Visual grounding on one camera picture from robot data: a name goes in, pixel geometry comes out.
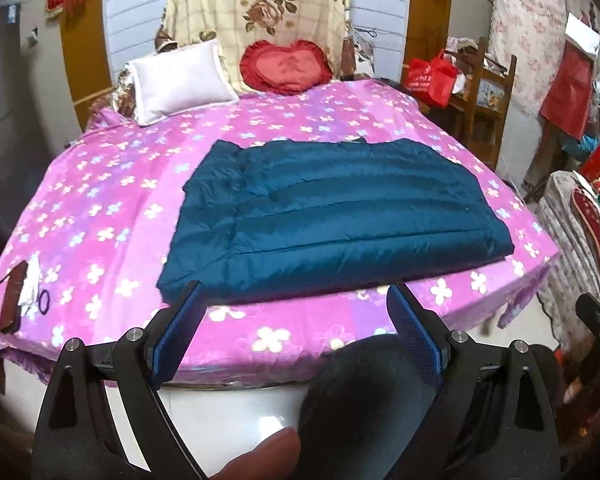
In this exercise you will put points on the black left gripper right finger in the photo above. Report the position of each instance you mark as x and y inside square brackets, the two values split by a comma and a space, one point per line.
[491, 416]

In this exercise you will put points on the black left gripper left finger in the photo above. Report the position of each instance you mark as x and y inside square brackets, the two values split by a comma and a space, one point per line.
[76, 437]

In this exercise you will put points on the teal quilted down jacket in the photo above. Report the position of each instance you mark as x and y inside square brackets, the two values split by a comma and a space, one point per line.
[294, 219]

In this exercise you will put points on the person's left hand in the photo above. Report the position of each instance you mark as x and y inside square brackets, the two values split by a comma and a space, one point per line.
[274, 458]

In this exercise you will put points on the patterned folded blanket pile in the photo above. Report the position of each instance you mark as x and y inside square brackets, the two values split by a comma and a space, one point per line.
[576, 269]

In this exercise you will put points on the red hanging apron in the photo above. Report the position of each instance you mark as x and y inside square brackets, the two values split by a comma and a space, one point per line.
[567, 103]

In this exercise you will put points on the wooden chair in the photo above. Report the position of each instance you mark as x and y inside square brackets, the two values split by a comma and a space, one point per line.
[481, 108]

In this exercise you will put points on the red shopping bag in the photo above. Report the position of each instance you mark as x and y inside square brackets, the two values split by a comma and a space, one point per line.
[431, 81]

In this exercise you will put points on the grey cabinet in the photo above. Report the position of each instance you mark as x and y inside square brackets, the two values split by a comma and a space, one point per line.
[37, 118]

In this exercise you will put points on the white pillow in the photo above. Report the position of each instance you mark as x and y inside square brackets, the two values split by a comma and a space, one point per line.
[169, 83]

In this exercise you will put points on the red heart-shaped cushion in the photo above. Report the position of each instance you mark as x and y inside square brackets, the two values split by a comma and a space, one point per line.
[286, 70]

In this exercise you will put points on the white slatted headboard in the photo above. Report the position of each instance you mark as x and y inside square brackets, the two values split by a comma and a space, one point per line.
[130, 27]

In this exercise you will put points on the cream floral quilt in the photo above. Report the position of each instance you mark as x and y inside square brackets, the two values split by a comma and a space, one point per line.
[237, 24]

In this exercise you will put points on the floral wall curtain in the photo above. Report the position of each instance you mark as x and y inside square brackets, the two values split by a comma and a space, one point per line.
[532, 31]

